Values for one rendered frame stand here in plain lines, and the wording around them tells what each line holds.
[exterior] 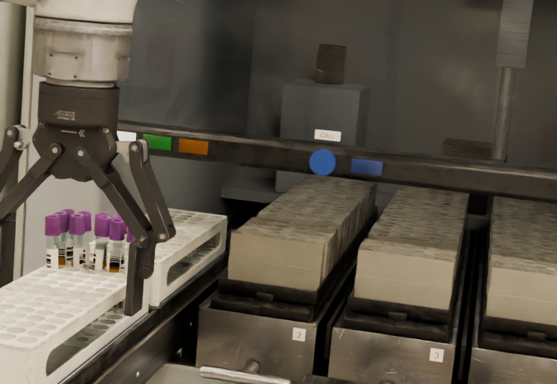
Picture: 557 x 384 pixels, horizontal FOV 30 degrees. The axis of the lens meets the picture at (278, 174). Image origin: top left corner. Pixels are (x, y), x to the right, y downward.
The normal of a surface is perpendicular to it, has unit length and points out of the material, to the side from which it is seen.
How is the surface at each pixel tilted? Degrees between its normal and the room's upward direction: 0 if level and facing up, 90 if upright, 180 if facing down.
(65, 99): 90
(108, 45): 90
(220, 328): 90
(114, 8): 101
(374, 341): 90
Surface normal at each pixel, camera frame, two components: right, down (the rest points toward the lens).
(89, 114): 0.44, 0.18
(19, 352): -0.21, 0.13
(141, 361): 0.97, 0.11
